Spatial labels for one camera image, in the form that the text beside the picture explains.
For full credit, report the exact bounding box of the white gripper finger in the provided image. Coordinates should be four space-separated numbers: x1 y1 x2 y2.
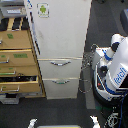
90 116 100 128
28 119 38 128

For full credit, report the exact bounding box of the white fridge door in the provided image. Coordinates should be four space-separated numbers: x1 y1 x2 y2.
24 0 92 59

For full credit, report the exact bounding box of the lower fridge drawer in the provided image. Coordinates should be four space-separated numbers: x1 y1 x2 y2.
43 78 79 99

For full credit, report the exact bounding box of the fridge drawer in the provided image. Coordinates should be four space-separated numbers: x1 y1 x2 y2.
43 78 79 99
39 59 82 79

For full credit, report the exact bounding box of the upper fridge drawer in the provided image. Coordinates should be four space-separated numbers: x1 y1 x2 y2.
39 59 82 79

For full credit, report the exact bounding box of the white fridge body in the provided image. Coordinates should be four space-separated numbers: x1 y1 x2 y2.
24 0 92 99

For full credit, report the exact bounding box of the wooden drawer cabinet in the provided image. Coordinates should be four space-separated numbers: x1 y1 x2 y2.
0 17 45 97

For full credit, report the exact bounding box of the white blue standing robot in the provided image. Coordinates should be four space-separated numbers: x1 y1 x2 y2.
92 34 128 106

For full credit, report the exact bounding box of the green android sticker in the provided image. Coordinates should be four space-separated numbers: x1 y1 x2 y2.
37 3 49 18

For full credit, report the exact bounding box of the grey box on cabinet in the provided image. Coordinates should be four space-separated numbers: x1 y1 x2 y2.
0 6 26 17

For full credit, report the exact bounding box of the coiled grey cable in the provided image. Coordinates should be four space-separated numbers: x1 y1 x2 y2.
78 43 100 94

